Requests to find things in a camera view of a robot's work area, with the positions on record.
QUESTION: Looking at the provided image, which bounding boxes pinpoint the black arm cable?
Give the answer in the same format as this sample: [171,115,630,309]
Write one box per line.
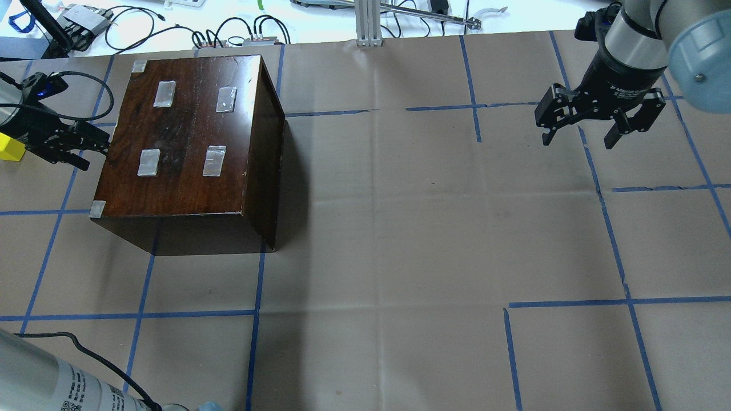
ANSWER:
[0,70,115,123]

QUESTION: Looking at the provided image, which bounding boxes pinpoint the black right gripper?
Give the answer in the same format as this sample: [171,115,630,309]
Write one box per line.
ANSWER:
[535,52,666,150]

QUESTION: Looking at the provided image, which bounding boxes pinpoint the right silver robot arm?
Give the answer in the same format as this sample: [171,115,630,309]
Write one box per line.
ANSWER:
[535,1,729,149]

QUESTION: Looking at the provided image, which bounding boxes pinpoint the dark wooden drawer cabinet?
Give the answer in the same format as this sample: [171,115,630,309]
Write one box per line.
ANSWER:
[90,55,286,256]

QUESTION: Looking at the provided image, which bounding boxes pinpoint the aluminium frame post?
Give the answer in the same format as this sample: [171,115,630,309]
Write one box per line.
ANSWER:
[354,0,382,47]

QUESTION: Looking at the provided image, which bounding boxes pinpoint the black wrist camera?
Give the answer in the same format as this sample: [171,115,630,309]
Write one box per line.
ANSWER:
[20,72,69,103]

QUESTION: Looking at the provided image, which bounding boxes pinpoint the grey electronics box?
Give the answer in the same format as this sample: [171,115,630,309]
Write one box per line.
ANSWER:
[58,3,113,35]

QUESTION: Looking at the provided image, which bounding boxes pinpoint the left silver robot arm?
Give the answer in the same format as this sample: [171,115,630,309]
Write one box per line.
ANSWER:
[1,330,186,410]

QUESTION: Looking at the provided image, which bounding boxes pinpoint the grey corner tape patch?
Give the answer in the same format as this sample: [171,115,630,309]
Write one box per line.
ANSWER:
[131,60,147,73]
[88,200,106,219]

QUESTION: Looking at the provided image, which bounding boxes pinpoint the yellow block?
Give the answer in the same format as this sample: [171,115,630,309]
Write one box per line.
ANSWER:
[0,133,26,162]

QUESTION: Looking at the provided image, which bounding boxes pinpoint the clear tape patch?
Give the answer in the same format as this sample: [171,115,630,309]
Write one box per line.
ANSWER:
[136,148,161,177]
[216,87,238,114]
[202,145,227,178]
[153,80,176,108]

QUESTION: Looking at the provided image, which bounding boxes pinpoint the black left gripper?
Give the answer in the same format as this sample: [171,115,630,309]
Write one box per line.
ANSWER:
[6,107,110,171]

